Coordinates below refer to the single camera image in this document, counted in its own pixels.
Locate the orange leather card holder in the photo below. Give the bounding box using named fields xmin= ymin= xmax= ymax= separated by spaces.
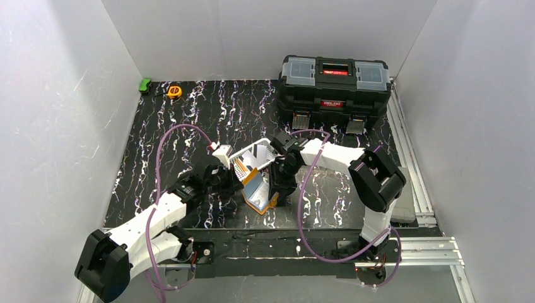
xmin=242 ymin=168 xmax=279 ymax=215

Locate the white plastic basket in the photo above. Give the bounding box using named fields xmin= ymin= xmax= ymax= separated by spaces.
xmin=230 ymin=138 xmax=278 ymax=181

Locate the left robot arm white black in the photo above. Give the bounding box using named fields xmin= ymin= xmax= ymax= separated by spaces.
xmin=74 ymin=156 xmax=244 ymax=302

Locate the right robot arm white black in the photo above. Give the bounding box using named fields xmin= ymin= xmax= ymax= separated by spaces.
xmin=268 ymin=132 xmax=407 ymax=254

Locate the white striped card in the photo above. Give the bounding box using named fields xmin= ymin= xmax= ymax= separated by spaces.
xmin=240 ymin=145 xmax=269 ymax=169

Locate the yellow tape measure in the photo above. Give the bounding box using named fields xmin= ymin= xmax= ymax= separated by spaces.
xmin=167 ymin=85 xmax=183 ymax=99

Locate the black red toolbox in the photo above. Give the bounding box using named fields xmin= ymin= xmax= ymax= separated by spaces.
xmin=277 ymin=55 xmax=393 ymax=134

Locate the green small object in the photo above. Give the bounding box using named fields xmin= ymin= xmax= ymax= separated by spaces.
xmin=138 ymin=78 xmax=152 ymax=94

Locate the grey plastic case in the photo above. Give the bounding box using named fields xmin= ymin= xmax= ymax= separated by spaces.
xmin=391 ymin=167 xmax=416 ymax=223

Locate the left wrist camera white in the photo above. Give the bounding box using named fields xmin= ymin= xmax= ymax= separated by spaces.
xmin=212 ymin=145 xmax=233 ymax=168

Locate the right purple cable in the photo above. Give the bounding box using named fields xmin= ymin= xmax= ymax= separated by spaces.
xmin=290 ymin=129 xmax=403 ymax=289

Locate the purple cable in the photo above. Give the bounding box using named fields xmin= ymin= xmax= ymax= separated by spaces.
xmin=144 ymin=124 xmax=218 ymax=303
xmin=290 ymin=129 xmax=403 ymax=289

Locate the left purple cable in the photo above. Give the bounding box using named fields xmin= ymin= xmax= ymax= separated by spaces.
xmin=144 ymin=124 xmax=218 ymax=303

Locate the aluminium right rail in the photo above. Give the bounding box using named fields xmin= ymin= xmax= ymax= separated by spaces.
xmin=387 ymin=77 xmax=435 ymax=217

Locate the aluminium rail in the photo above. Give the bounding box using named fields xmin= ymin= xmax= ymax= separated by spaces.
xmin=77 ymin=238 xmax=475 ymax=303
xmin=387 ymin=77 xmax=435 ymax=217

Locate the aluminium front rail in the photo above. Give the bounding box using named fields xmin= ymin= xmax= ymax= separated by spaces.
xmin=77 ymin=238 xmax=475 ymax=303

